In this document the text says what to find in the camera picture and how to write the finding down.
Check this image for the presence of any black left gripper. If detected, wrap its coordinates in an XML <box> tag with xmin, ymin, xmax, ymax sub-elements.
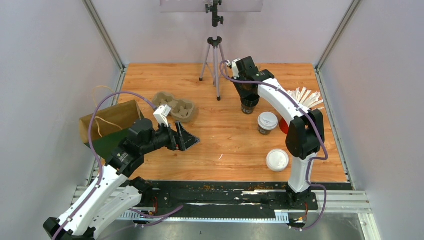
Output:
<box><xmin>141</xmin><ymin>120</ymin><xmax>201</xmax><ymax>155</ymax></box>

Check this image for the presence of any white single cup lid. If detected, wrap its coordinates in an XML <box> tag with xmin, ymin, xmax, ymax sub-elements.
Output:
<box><xmin>257</xmin><ymin>112</ymin><xmax>279</xmax><ymax>126</ymax></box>

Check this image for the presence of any brown coffee cup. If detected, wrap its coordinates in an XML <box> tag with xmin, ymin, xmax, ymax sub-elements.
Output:
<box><xmin>257</xmin><ymin>121</ymin><xmax>278</xmax><ymax>135</ymax></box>

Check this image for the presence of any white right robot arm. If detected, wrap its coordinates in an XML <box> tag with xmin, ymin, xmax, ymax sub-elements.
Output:
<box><xmin>224</xmin><ymin>56</ymin><xmax>328</xmax><ymax>209</ymax></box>

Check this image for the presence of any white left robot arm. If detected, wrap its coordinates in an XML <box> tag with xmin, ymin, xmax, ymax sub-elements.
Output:
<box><xmin>43</xmin><ymin>118</ymin><xmax>200</xmax><ymax>240</ymax></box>

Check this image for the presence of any blue small block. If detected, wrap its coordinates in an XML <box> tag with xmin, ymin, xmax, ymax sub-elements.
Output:
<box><xmin>259</xmin><ymin>69</ymin><xmax>270</xmax><ymax>76</ymax></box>

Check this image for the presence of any grey pulp cup carrier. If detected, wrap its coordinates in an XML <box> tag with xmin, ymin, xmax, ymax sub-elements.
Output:
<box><xmin>152</xmin><ymin>91</ymin><xmax>197</xmax><ymax>123</ymax></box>

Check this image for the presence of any black paper cup stack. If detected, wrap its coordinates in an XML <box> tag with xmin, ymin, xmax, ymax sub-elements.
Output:
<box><xmin>240</xmin><ymin>94</ymin><xmax>260</xmax><ymax>115</ymax></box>

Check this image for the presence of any white wrapped straws bundle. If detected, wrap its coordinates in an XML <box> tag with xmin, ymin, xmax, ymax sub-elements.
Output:
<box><xmin>287</xmin><ymin>87</ymin><xmax>325</xmax><ymax>110</ymax></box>

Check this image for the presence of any red straw holder cup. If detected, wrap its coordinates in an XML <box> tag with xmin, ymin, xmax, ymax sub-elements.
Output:
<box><xmin>279</xmin><ymin>118</ymin><xmax>289</xmax><ymax>135</ymax></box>

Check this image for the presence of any green paper bag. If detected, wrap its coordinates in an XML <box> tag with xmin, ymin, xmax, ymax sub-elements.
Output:
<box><xmin>78</xmin><ymin>100</ymin><xmax>144</xmax><ymax>159</ymax></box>

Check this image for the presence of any white plastic lid stack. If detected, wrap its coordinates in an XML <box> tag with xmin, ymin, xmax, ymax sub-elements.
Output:
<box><xmin>265</xmin><ymin>148</ymin><xmax>290</xmax><ymax>172</ymax></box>

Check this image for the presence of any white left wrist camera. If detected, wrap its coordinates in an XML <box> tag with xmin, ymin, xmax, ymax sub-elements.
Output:
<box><xmin>153</xmin><ymin>104</ymin><xmax>172</xmax><ymax>127</ymax></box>

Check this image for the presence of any grey camera tripod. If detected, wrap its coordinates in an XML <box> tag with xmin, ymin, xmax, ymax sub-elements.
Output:
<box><xmin>198</xmin><ymin>0</ymin><xmax>226</xmax><ymax>101</ymax></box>

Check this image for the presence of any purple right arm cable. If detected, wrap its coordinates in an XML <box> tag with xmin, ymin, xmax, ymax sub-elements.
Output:
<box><xmin>219</xmin><ymin>59</ymin><xmax>329</xmax><ymax>232</ymax></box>

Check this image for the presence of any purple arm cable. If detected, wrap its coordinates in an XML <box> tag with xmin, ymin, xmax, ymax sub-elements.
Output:
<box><xmin>219</xmin><ymin>59</ymin><xmax>329</xmax><ymax>232</ymax></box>
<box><xmin>51</xmin><ymin>91</ymin><xmax>185</xmax><ymax>240</ymax></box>

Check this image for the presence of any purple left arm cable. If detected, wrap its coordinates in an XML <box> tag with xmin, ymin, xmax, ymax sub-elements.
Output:
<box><xmin>51</xmin><ymin>91</ymin><xmax>185</xmax><ymax>240</ymax></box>

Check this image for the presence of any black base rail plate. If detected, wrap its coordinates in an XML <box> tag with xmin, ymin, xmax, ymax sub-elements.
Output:
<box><xmin>71</xmin><ymin>179</ymin><xmax>369</xmax><ymax>223</ymax></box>

